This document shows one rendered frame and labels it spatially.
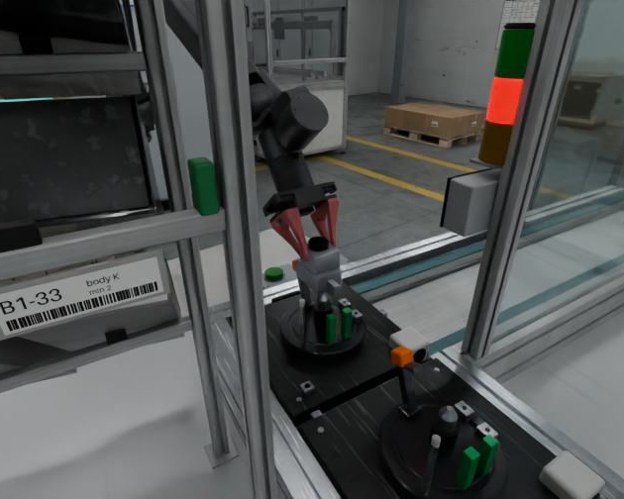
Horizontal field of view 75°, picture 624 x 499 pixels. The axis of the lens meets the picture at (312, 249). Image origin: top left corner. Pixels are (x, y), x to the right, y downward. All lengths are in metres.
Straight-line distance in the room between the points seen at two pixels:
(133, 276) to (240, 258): 0.06
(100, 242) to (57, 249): 0.02
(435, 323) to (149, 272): 0.65
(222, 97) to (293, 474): 0.42
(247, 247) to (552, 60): 0.39
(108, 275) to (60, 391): 0.62
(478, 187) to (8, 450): 0.76
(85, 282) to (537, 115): 0.47
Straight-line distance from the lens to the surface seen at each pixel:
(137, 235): 0.25
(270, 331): 0.69
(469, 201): 0.55
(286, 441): 0.56
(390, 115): 6.61
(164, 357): 0.85
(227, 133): 0.24
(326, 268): 0.59
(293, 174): 0.60
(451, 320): 0.84
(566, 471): 0.57
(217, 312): 0.77
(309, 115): 0.56
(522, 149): 0.55
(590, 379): 0.91
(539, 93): 0.54
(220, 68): 0.23
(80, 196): 0.29
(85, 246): 0.25
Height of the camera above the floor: 1.41
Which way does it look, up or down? 28 degrees down
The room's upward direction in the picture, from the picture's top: straight up
